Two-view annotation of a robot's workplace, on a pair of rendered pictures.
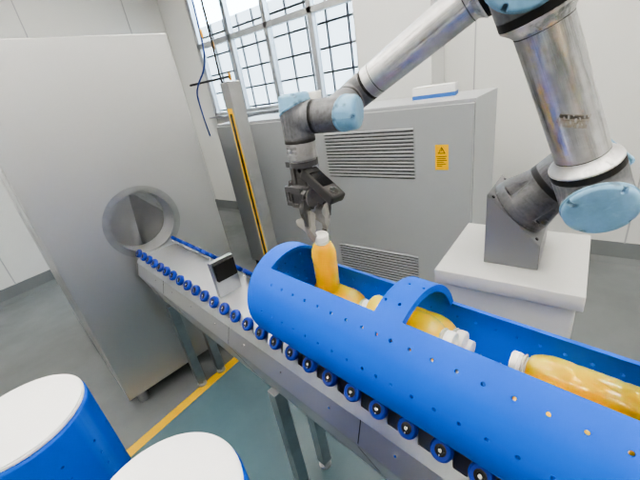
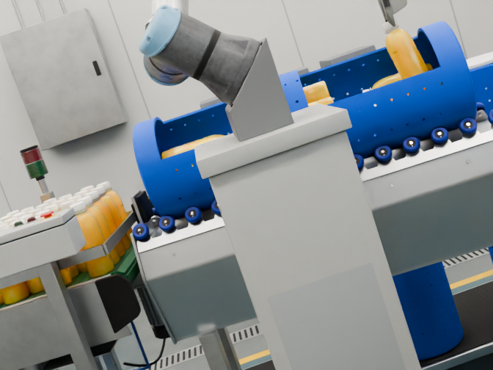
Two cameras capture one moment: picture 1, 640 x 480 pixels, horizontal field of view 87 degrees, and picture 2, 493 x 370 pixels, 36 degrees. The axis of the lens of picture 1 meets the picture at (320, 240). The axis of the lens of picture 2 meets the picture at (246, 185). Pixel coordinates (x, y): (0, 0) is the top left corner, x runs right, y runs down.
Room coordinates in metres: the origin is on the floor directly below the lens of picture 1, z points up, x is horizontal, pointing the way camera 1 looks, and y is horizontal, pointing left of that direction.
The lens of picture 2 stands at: (1.96, -1.68, 1.32)
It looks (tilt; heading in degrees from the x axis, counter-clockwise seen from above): 9 degrees down; 138
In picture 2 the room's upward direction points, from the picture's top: 19 degrees counter-clockwise
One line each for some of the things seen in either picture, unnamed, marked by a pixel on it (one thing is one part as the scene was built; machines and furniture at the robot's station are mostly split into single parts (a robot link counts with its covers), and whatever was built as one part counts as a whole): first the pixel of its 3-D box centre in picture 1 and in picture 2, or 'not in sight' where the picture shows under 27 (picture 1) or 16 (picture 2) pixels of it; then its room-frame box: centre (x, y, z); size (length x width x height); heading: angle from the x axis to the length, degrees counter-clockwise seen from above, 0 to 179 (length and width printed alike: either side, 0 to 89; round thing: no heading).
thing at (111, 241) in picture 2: not in sight; (122, 230); (0.15, -0.54, 0.96); 0.40 x 0.01 x 0.03; 131
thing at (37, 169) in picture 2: not in sight; (37, 169); (-0.32, -0.47, 1.18); 0.06 x 0.06 x 0.05
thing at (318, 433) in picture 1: (314, 419); not in sight; (1.04, 0.16, 0.31); 0.06 x 0.06 x 0.63; 41
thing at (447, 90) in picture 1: (435, 91); not in sight; (2.16, -0.83, 1.48); 0.24 x 0.12 x 0.08; 58
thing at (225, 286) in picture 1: (226, 275); not in sight; (1.21, 0.39, 1.00); 0.10 x 0.04 x 0.15; 131
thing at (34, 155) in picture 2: not in sight; (31, 156); (-0.32, -0.47, 1.23); 0.06 x 0.06 x 0.04
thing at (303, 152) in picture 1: (301, 151); not in sight; (0.85, 0.01, 1.49); 0.08 x 0.08 x 0.05
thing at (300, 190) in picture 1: (305, 183); not in sight; (0.85, 0.01, 1.41); 0.09 x 0.08 x 0.12; 41
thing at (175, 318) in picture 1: (187, 347); not in sight; (1.68, 0.91, 0.31); 0.06 x 0.06 x 0.63; 41
